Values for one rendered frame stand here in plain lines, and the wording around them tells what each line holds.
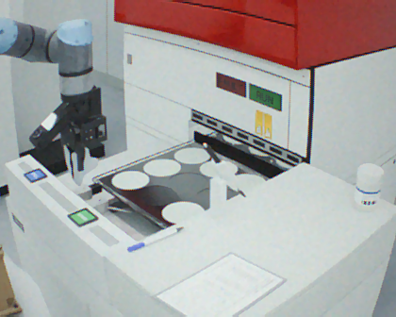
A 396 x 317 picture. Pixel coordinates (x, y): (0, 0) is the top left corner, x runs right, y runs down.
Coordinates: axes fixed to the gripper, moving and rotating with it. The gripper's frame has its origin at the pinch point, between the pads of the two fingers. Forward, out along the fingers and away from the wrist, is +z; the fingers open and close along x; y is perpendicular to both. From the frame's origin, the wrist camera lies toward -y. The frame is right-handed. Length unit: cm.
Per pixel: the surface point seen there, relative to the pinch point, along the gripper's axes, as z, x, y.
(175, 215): 15.8, -4.0, 24.0
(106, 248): 9.8, -13.1, -1.5
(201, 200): 15.8, -2.4, 33.2
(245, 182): 16, -3, 48
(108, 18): 41, 317, 199
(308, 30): -27, -14, 59
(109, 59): 82, 316, 199
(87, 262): 16.0, -7.5, -4.0
